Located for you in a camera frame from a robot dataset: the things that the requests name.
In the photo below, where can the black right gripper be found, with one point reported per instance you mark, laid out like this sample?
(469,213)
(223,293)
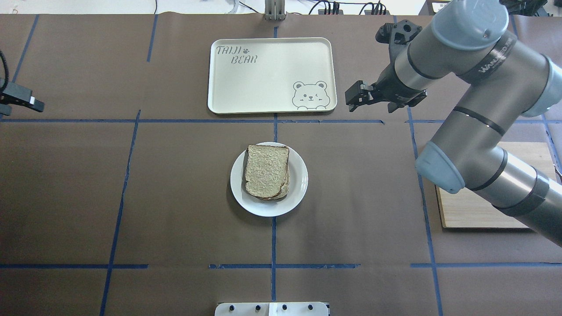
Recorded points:
(392,84)

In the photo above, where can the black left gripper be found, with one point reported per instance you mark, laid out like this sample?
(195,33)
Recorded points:
(17,94)

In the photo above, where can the bread slice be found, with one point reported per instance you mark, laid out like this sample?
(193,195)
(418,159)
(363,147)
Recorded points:
(252,169)
(274,172)

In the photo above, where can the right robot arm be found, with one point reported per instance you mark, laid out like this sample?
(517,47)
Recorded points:
(506,78)

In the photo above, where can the cream bear serving tray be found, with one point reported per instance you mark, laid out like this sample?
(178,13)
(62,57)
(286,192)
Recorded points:
(271,75)

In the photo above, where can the wooden cutting board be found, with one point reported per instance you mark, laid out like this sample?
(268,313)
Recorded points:
(466,210)

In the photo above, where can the aluminium frame post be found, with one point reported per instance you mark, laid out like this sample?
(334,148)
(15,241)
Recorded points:
(274,10)

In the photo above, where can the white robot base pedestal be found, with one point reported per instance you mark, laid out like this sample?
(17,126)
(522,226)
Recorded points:
(272,309)

